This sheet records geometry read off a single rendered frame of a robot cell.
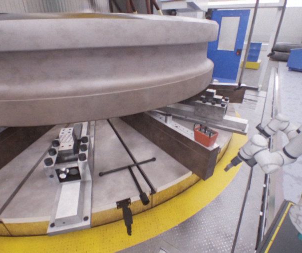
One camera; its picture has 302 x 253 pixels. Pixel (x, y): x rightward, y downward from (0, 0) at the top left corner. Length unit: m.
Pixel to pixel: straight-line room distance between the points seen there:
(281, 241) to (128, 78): 1.87
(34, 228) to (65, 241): 0.30
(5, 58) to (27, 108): 0.46
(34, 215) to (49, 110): 0.90
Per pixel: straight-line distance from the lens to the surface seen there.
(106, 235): 1.91
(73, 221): 1.59
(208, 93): 2.83
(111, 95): 1.75
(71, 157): 1.73
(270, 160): 1.16
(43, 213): 1.84
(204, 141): 1.69
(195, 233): 1.92
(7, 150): 2.58
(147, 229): 1.90
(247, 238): 2.05
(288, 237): 1.80
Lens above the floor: 1.63
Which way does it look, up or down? 29 degrees down
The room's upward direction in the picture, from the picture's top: straight up
